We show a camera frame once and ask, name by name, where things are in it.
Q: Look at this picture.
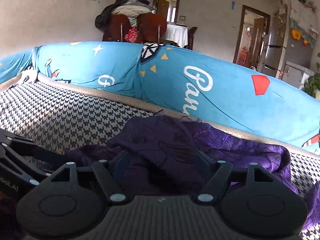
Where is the brown wooden chair right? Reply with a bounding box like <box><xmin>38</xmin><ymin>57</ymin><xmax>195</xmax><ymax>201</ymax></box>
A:
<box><xmin>137</xmin><ymin>13</ymin><xmax>167</xmax><ymax>43</ymax></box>

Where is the brown wooden chair left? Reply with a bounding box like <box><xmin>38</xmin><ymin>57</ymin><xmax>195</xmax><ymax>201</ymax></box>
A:
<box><xmin>102</xmin><ymin>14</ymin><xmax>131</xmax><ymax>42</ymax></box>

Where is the blue cartoon print sofa backrest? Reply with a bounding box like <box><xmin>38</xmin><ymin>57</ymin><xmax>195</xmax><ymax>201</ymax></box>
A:
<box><xmin>1</xmin><ymin>41</ymin><xmax>319</xmax><ymax>154</ymax></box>

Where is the brown wooden chair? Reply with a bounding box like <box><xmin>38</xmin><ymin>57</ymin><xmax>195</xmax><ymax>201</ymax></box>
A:
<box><xmin>137</xmin><ymin>13</ymin><xmax>167</xmax><ymax>43</ymax></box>
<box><xmin>102</xmin><ymin>14</ymin><xmax>131</xmax><ymax>42</ymax></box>

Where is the silver refrigerator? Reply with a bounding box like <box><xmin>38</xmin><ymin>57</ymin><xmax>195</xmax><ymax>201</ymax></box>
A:
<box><xmin>260</xmin><ymin>0</ymin><xmax>319</xmax><ymax>78</ymax></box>

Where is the green potted plant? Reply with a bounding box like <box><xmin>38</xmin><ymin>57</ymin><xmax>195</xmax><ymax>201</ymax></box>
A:
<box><xmin>303</xmin><ymin>62</ymin><xmax>320</xmax><ymax>99</ymax></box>

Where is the white clothed dining table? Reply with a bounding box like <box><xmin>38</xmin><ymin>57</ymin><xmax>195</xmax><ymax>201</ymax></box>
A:
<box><xmin>163</xmin><ymin>24</ymin><xmax>188</xmax><ymax>48</ymax></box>

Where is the white chest freezer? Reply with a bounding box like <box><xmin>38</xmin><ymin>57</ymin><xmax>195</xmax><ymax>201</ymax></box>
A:
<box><xmin>281</xmin><ymin>61</ymin><xmax>315</xmax><ymax>90</ymax></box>

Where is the houndstooth sofa seat cover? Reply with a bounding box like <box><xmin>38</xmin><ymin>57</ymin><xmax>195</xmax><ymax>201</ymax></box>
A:
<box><xmin>0</xmin><ymin>73</ymin><xmax>320</xmax><ymax>240</ymax></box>

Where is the purple floral red-lined garment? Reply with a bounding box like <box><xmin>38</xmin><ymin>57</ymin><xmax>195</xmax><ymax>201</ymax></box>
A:
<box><xmin>37</xmin><ymin>109</ymin><xmax>320</xmax><ymax>233</ymax></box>

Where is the dark wooden chair behind table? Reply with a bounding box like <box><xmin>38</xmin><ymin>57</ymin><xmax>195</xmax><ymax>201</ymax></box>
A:
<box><xmin>185</xmin><ymin>27</ymin><xmax>198</xmax><ymax>50</ymax></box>

